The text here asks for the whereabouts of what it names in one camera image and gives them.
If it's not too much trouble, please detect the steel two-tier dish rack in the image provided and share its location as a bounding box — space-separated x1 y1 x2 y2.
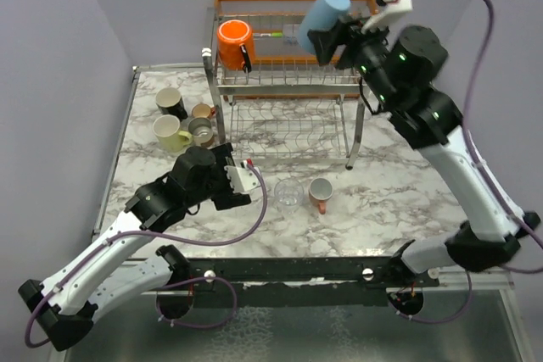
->
202 7 367 170

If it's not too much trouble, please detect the cream cup brown band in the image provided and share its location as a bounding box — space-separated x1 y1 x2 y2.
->
188 117 215 148

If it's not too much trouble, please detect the light blue plastic cup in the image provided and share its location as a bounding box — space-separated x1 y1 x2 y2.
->
296 0 351 54

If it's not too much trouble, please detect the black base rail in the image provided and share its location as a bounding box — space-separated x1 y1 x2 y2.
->
159 254 439 312

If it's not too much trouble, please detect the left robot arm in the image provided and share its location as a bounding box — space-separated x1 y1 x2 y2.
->
18 143 265 351

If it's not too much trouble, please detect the light green mug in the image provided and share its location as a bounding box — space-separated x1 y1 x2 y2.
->
152 114 193 153

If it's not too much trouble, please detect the small copper orange cup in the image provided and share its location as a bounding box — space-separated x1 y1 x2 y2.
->
191 103 216 120

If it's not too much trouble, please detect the black faceted mug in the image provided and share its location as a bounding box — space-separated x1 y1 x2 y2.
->
155 87 188 120

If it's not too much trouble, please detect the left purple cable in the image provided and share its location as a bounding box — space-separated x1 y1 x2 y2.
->
24 164 269 348

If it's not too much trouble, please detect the orange mug black handle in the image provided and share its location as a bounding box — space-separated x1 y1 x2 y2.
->
216 19 255 74

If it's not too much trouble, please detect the pink ceramic mug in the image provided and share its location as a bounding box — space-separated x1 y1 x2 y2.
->
308 177 333 214

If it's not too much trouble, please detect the small clear container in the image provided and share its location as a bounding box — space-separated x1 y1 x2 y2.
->
282 24 299 46

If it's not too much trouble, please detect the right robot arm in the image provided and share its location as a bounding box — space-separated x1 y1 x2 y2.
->
307 17 540 287

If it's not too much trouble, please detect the aluminium table frame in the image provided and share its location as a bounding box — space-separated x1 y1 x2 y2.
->
44 64 536 351

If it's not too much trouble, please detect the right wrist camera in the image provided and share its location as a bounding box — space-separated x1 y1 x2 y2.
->
361 0 413 34

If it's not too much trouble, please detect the clear plastic tumbler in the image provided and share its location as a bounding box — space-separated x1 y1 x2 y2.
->
273 178 305 214

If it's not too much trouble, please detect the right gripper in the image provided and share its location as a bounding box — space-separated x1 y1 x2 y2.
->
307 12 396 108

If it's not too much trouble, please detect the orange wooden rack frame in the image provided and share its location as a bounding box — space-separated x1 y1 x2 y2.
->
204 0 359 103

